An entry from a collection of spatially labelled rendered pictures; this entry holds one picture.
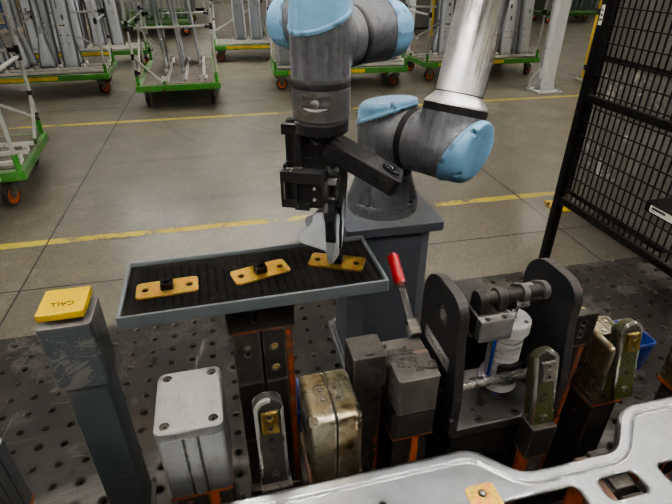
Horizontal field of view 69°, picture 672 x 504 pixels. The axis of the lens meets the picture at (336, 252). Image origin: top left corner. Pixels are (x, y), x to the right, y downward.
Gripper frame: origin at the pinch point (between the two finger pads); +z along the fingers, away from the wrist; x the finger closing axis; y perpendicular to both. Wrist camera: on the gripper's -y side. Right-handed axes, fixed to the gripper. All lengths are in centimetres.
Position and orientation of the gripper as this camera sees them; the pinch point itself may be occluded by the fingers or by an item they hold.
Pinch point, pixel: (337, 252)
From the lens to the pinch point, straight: 74.0
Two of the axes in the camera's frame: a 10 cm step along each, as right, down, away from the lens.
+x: -1.9, 5.0, -8.4
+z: 0.0, 8.6, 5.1
